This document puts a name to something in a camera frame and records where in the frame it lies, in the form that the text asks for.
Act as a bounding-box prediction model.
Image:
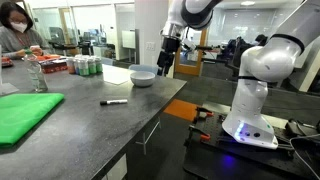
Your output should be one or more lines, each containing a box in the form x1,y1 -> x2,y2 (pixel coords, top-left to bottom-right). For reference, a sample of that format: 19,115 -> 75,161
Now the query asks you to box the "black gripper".
156,36 -> 182,77

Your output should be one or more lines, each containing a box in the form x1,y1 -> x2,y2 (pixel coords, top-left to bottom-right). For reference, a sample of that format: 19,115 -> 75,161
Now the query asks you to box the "black and white marker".
99,98 -> 129,107

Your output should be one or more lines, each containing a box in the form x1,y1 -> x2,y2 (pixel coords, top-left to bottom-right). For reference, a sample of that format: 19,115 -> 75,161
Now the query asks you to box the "white bowl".
129,70 -> 157,88

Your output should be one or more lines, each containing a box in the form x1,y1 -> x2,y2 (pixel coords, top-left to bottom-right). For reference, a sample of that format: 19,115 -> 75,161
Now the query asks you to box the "white paper sheet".
101,64 -> 134,86

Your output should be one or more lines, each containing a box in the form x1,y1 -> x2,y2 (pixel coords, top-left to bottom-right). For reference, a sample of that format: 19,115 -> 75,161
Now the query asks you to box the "black office chair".
231,36 -> 255,68

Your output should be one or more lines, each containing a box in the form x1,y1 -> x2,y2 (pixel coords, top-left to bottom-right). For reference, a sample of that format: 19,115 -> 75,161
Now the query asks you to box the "blue label can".
73,58 -> 81,76

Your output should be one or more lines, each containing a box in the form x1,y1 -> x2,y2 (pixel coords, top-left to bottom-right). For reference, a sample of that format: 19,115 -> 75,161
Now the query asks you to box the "orange label can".
65,57 -> 76,75

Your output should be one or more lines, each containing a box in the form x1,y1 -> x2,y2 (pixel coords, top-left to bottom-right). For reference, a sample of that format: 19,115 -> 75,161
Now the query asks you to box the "red box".
40,59 -> 69,75

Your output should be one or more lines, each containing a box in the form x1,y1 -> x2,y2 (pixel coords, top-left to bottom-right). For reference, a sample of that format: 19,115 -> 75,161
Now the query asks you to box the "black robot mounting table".
182,111 -> 320,180

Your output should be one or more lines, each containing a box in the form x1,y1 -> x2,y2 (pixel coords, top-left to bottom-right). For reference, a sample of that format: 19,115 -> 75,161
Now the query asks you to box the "orange tray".
36,54 -> 61,62

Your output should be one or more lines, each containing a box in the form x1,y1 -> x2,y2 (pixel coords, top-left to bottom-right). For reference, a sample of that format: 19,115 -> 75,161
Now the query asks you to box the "clear plastic water bottle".
22,48 -> 49,93

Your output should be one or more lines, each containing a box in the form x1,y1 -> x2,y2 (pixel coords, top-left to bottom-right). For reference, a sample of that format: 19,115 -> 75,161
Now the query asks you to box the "green folded cloth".
0,92 -> 65,149

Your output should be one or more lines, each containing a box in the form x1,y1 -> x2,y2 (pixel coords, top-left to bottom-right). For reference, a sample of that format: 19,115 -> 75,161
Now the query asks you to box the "person with face mask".
0,1 -> 51,60

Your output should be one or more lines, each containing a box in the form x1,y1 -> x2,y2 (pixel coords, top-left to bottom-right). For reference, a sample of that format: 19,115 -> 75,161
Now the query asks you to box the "red packet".
0,56 -> 14,68

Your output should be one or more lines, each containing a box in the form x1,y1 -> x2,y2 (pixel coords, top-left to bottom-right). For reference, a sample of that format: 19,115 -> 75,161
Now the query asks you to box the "white light switch plate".
145,41 -> 156,52

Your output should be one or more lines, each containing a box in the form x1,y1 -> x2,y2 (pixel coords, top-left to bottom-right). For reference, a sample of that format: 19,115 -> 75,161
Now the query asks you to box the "wooden door frame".
174,28 -> 208,77

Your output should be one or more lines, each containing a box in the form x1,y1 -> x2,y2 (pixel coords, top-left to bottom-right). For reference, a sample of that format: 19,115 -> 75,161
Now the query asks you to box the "orange handled clamp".
194,107 -> 215,123
188,125 -> 212,143

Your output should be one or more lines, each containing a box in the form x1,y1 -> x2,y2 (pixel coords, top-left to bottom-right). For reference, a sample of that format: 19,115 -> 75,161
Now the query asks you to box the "white cable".
289,133 -> 320,180

